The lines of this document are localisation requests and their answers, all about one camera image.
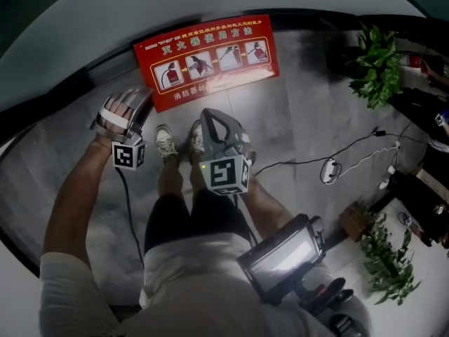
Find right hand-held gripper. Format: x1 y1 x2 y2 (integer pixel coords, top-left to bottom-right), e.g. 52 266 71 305
199 107 253 197

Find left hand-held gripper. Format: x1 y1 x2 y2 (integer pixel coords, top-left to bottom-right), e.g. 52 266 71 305
90 86 155 171

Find red fire extinguisher box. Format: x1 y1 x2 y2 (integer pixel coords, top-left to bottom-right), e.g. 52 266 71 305
132 14 281 114

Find person's left forearm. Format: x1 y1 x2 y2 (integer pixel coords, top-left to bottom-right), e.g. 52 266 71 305
42 133 119 259

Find person's right forearm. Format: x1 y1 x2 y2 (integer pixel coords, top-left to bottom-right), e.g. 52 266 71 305
241 176 299 249

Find red fire extinguisher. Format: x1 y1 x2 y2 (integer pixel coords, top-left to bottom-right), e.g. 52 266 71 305
399 53 422 70

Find person's left hand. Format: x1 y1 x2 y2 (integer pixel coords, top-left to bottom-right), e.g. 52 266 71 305
102 91 137 133

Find person's right hand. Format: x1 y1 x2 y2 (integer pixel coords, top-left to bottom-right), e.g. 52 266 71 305
244 141 259 169

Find person's right white sneaker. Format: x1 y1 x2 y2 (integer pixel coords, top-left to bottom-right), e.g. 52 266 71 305
189 120 206 156

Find person's white sneaker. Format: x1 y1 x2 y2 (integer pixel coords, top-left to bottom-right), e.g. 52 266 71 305
189 120 206 156
154 124 179 159

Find person's left white sneaker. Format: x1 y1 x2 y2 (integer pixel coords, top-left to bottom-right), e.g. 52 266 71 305
154 124 179 159

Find person's right leg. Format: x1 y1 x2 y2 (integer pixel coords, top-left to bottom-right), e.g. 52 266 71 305
189 151 215 196

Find person's leg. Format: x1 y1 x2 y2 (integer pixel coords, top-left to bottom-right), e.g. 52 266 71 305
189 151 215 196
156 154 185 205

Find person's left leg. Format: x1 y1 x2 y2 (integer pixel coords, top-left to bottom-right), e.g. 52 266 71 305
156 154 185 205

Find person's black shorts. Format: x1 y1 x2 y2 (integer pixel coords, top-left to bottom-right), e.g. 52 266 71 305
145 187 255 254

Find black chest monitor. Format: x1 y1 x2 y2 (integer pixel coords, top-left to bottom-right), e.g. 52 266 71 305
236 213 326 305

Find person's white shirt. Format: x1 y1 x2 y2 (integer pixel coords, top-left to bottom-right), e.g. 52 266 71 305
39 230 373 337

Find wooden planter box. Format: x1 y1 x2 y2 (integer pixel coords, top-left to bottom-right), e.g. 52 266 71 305
338 201 373 242

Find broad-leaf green potted plant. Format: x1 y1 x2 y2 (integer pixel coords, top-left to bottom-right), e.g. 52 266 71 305
345 22 404 111

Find white power strip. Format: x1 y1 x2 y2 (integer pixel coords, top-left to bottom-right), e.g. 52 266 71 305
377 164 397 190

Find small-leaf green plant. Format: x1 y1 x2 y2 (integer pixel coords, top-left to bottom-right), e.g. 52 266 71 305
359 211 418 307

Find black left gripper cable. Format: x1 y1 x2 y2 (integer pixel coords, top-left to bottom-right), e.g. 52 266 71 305
114 166 147 270

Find black floor cable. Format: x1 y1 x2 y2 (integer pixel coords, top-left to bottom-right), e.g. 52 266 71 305
250 126 432 178

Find white floor cable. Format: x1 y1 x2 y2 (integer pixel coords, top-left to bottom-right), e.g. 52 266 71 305
338 140 403 180

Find black monitor mount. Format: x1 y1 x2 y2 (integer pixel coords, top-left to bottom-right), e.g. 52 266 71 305
296 275 368 337

